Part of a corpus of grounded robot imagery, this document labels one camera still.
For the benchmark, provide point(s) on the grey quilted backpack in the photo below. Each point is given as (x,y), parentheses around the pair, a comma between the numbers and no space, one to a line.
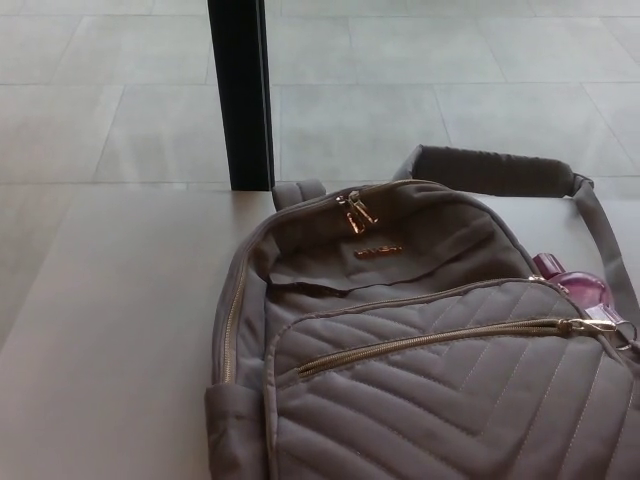
(400,380)

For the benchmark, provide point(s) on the pink plastic water bottle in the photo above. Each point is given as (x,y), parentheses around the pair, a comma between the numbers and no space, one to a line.
(580,290)

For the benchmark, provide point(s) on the black vertical window post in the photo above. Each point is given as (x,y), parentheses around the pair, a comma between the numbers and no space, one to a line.
(242,95)

